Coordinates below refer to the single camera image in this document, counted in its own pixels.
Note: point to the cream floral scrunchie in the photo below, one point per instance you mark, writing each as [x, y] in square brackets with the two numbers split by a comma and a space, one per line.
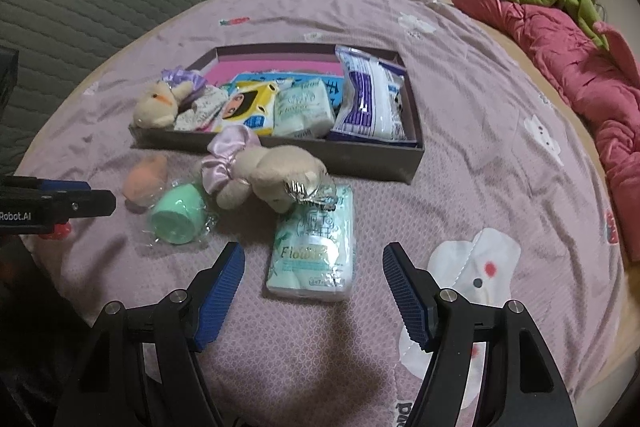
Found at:
[205, 104]

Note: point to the light green tissue pack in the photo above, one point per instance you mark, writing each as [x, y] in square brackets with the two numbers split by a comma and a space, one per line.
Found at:
[310, 257]
[305, 107]

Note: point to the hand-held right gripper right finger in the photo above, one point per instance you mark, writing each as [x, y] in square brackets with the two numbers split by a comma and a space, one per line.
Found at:
[407, 297]

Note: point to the beige plush bear purple bow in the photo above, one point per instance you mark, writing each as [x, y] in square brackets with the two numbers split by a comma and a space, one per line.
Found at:
[155, 104]

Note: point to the blue white wipes pack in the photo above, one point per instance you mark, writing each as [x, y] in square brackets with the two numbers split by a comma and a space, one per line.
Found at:
[370, 102]

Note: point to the leopard print scrunchie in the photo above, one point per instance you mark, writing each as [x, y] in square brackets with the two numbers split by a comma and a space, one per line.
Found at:
[399, 101]

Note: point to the yellow cartoon tissue packet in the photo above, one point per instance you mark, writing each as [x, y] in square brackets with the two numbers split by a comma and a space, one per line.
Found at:
[250, 102]

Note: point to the dark cardboard box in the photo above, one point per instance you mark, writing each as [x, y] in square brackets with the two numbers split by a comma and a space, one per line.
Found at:
[350, 162]

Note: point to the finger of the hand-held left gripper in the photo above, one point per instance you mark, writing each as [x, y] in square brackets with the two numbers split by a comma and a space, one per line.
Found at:
[90, 203]
[65, 186]

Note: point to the beige plush bear pink bow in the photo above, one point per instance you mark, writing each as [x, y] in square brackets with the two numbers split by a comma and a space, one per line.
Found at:
[280, 167]

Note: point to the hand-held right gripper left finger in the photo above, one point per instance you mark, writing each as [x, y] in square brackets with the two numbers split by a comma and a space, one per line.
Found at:
[220, 297]

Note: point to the green makeup sponge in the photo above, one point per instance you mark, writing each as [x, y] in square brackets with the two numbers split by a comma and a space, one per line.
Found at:
[177, 212]

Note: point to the pink quilt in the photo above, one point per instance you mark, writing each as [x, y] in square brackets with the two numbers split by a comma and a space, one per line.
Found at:
[565, 67]

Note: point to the orange makeup sponge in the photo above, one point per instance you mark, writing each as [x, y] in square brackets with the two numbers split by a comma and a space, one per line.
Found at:
[145, 179]

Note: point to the purple printed bedsheet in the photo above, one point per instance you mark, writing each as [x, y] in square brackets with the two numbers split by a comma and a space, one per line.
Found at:
[450, 132]

